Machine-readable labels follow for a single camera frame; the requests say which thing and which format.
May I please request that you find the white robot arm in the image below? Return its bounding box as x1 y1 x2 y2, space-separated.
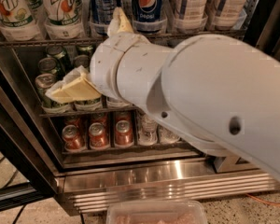
46 8 280 182

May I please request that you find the green can second row right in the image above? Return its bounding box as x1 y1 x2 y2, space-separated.
74 55 91 69

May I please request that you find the water bottle middle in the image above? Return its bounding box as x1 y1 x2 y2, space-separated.
159 126 180 144

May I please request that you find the green can second row left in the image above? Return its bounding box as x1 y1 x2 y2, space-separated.
38 57 65 79

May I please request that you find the green can second row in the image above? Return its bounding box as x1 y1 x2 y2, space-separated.
74 55 91 69
38 57 65 79

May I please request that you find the clear plastic container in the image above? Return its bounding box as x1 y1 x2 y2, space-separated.
106 201 208 224

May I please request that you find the red can middle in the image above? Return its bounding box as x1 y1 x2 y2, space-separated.
89 122 109 149

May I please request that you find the orange cable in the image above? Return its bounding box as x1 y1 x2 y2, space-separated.
245 193 280 207

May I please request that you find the red can left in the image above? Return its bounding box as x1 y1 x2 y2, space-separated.
62 125 86 152

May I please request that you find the blue Pepsi can front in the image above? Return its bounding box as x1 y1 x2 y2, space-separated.
132 0 162 34

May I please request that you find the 7UP can far left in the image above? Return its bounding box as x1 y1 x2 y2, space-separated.
0 0 43 41

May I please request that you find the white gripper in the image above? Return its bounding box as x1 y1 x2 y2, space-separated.
45 7 149 104

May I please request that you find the red can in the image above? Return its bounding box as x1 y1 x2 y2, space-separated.
115 120 133 146
89 122 109 149
62 125 86 152

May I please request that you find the blue Pepsi can left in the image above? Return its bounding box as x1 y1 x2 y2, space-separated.
91 0 120 35

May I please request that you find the red can right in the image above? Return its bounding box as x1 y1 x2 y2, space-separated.
115 120 133 146

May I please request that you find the blue pepsi can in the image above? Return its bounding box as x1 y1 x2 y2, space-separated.
132 0 162 34
91 0 120 35

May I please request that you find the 7up can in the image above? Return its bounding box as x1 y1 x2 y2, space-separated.
43 0 84 39
0 0 43 41

